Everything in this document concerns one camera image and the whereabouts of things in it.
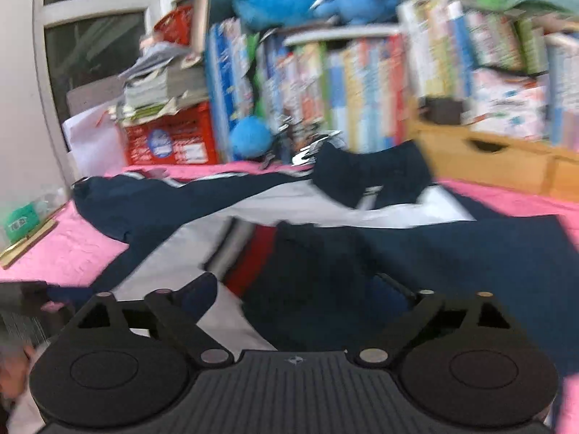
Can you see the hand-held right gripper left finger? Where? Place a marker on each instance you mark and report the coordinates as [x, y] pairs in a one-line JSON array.
[[199, 294]]

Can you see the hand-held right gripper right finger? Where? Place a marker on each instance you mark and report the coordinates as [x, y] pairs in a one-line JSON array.
[[391, 296]]

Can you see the white navy red jacket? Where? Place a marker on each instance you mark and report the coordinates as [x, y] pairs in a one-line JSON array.
[[452, 257]]

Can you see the person's left hand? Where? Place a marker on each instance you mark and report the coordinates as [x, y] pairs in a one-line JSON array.
[[11, 377]]

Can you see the wooden ruler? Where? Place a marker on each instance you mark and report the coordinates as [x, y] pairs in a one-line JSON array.
[[29, 244]]

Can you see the clear bottle with green label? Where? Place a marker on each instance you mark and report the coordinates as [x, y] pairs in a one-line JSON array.
[[22, 224]]

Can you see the red plastic crate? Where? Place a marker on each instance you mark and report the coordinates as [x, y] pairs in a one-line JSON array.
[[172, 140]]

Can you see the small blue plush toy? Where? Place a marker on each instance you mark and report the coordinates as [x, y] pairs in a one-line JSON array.
[[251, 138]]

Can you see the wooden drawer organizer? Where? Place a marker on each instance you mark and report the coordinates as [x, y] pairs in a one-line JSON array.
[[497, 167]]

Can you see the small bicycle model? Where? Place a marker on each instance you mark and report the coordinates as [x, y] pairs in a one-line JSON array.
[[307, 149]]

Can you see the small black box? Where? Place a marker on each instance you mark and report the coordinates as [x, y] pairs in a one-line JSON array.
[[444, 110]]

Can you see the row of colourful books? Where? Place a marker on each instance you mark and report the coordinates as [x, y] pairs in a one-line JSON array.
[[353, 90]]

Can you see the stack of papers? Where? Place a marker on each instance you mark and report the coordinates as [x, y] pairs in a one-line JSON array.
[[158, 86]]

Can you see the white printed box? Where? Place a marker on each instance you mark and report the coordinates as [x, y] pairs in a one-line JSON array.
[[506, 104]]

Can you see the red plastic basket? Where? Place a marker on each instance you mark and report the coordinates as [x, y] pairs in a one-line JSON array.
[[174, 25]]

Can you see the brown board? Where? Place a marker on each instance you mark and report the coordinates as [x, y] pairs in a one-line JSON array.
[[202, 18]]

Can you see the white window frame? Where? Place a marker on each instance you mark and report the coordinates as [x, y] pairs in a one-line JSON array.
[[90, 16]]

